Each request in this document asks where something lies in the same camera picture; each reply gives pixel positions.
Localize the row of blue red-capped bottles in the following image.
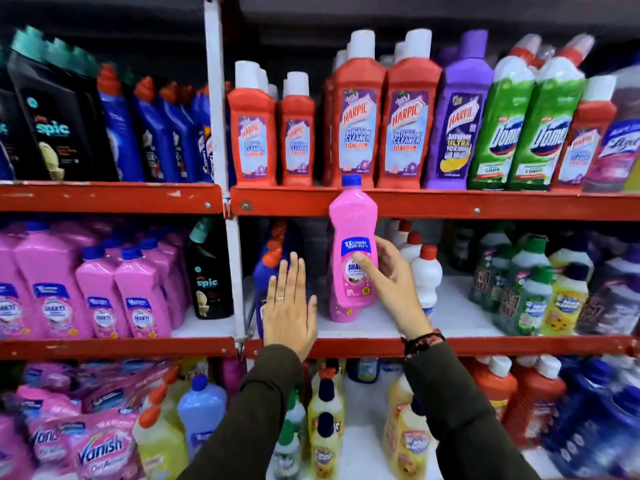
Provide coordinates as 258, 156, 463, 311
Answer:
96, 64, 216, 184

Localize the group of dark blue bottles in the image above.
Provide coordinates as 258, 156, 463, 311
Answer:
542, 355, 640, 479

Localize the purple cleaner bottle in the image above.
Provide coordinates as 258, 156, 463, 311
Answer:
424, 30, 495, 191

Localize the person's left hand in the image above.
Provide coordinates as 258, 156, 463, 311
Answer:
262, 252, 319, 363

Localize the yellow-green bottle with orange cap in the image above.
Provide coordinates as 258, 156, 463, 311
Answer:
132, 405, 189, 480

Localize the pile of pink detergent pouches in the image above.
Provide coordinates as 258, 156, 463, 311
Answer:
0, 360, 177, 480

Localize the yellow bottle with dark cap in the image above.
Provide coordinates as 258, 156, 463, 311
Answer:
540, 263, 590, 337

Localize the black bottle with teal cap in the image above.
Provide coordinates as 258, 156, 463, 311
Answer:
183, 217, 235, 320

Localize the row of black teal-capped bottles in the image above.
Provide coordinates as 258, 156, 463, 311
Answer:
0, 26, 118, 183

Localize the group of large red bottles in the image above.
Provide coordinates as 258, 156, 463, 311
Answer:
322, 28, 444, 190

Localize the yellow bottle with navy cap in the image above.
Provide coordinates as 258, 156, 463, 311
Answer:
307, 378, 346, 436
309, 412, 341, 480

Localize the person's left forearm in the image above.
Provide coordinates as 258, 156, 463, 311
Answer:
177, 344, 306, 480

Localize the group of green-capped white bottles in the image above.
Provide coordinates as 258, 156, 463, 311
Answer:
469, 230, 556, 337

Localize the small green-capped bottle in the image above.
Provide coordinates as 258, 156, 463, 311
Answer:
272, 420, 302, 480
285, 390, 308, 445

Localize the blue bottle with orange cap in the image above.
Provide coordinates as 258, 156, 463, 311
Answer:
252, 220, 292, 340

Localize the green bottle with red cap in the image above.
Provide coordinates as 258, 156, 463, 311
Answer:
467, 34, 543, 191
507, 34, 596, 192

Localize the red shelf beam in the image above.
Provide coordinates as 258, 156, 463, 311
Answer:
243, 335, 640, 360
0, 337, 237, 361
229, 187, 640, 222
0, 182, 224, 216

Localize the person's right hand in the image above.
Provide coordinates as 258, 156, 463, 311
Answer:
352, 236, 434, 340

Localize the lilac clear cleaner bottle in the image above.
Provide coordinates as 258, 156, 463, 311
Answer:
582, 65, 640, 193

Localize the group of small red bottles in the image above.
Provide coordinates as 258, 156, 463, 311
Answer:
227, 60, 317, 188

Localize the light blue bottle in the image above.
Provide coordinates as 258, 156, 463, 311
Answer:
177, 375, 228, 458

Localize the white shelf upright post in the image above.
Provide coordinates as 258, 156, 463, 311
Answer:
203, 0, 249, 370

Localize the dark beaded wrist bracelet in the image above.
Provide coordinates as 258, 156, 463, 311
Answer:
401, 331, 446, 360

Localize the yellow floor cleaner bottle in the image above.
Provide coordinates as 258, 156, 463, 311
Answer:
389, 395, 431, 480
382, 374, 416, 460

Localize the group of dark purple bottles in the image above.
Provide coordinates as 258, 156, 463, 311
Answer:
574, 239, 640, 336

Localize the person's right forearm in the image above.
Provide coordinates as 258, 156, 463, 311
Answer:
403, 341, 542, 480

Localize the group of pink blue-capped bottles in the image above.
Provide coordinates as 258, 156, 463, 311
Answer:
0, 219, 194, 341

